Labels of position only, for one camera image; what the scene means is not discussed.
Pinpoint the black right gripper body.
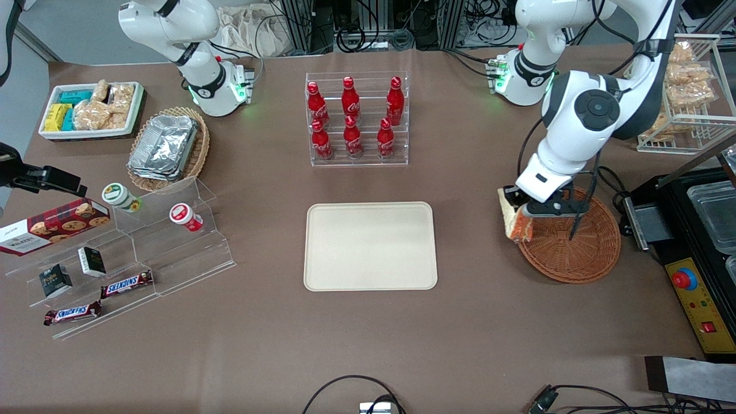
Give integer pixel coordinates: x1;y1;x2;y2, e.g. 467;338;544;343
0;143;26;189

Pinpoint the triangular sandwich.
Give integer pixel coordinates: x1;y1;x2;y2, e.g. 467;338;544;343
498;189;535;243

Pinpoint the white rectangular snack tray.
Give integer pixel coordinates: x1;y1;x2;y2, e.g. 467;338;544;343
38;81;145;141

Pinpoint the brown round wicker basket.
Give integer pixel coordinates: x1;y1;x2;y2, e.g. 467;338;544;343
516;184;622;285

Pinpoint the light oval wicker basket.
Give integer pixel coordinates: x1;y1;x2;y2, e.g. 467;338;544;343
126;106;210;193

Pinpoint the beige plastic serving tray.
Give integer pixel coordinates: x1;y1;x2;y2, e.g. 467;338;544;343
304;201;439;292

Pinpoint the red tartan cookie box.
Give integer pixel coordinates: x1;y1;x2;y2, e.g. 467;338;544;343
0;197;111;257

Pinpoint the green lid yogurt cup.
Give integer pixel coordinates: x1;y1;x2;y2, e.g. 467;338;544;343
102;182;143;214

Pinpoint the yellow snack packet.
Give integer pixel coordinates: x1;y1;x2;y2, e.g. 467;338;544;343
44;103;72;132

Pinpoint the small black white-labelled box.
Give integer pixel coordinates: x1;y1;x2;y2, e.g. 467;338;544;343
78;246;108;278

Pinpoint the small black gold-lettered box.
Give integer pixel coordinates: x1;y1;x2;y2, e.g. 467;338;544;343
39;263;74;298

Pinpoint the aluminium foil container stack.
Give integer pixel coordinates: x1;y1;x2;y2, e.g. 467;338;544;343
128;114;200;182

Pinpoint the brown Snickers bar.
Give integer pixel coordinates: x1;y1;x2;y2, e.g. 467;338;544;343
44;300;102;327
100;270;154;299

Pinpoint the red lid yogurt cup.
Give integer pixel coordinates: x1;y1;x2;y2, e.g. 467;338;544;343
169;202;204;233

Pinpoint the clear acrylic stepped display stand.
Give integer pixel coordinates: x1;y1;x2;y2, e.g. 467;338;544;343
5;175;237;341

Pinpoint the red cola bottle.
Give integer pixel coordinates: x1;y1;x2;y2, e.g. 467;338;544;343
343;116;363;159
377;118;396;160
307;81;330;128
342;76;361;123
386;76;405;126
311;119;334;161

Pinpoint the red emergency stop button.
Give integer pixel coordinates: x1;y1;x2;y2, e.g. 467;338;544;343
672;267;698;292

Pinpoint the clear plastic container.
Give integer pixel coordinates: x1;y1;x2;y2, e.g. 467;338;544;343
687;181;736;254

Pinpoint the clear acrylic bottle rack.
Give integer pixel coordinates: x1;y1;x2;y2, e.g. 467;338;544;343
305;71;409;168

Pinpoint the black yellow-panel sealing machine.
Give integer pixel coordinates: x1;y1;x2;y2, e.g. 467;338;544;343
621;147;736;363

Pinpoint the grey black-edged flat panel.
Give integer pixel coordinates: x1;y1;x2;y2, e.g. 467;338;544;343
644;355;736;403

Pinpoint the beige cloth bag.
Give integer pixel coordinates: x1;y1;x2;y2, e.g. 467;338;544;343
216;5;291;58

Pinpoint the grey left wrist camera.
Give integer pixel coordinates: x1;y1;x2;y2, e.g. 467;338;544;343
532;198;588;219

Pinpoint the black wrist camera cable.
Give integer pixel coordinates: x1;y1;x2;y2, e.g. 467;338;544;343
568;0;676;241

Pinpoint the black machine power cable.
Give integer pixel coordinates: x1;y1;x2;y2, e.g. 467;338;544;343
598;166;630;216

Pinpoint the white wire snack rack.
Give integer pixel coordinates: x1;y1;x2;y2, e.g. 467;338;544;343
637;33;736;155

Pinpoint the black arm base cable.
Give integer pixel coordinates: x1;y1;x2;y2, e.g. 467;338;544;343
443;48;500;78
208;39;265;87

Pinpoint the aluminium frame post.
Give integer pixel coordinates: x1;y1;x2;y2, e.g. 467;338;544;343
438;0;465;49
280;0;316;55

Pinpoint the black cable with plug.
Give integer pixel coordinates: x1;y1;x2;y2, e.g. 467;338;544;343
528;384;736;414

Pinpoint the black coiled cable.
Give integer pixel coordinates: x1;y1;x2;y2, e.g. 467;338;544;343
335;26;366;52

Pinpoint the black looped cable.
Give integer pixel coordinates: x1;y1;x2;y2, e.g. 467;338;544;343
302;375;406;414

